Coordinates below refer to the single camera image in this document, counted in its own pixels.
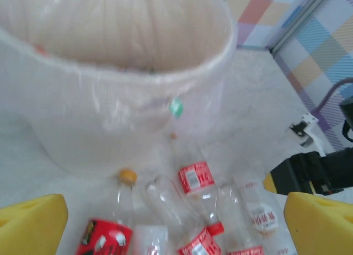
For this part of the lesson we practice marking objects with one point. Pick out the beige round bin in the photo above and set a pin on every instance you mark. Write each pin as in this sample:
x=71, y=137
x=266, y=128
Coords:
x=96, y=114

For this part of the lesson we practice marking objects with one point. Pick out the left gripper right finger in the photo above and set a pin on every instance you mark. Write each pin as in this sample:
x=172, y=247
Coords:
x=320, y=227

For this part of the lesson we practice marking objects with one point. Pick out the clear bottle red label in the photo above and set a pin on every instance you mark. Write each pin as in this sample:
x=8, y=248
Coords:
x=195, y=177
x=162, y=199
x=231, y=211

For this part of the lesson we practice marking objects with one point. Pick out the aluminium frame post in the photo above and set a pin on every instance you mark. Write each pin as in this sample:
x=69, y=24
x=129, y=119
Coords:
x=300, y=20

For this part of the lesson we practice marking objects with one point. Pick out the red label bottle orange cap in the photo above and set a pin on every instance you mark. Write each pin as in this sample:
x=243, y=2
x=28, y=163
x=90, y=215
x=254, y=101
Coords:
x=104, y=235

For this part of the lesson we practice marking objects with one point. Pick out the small green sticker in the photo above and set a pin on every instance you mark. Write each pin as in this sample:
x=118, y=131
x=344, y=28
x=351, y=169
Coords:
x=176, y=107

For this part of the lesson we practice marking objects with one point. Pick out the clear bottle white cap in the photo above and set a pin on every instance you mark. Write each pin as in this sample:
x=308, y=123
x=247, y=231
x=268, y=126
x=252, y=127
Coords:
x=262, y=219

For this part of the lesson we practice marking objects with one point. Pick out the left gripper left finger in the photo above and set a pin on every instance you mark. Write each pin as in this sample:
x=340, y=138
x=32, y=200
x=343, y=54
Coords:
x=33, y=224

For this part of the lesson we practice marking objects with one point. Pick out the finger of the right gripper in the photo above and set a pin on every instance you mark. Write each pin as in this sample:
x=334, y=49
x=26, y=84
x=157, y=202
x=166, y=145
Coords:
x=268, y=183

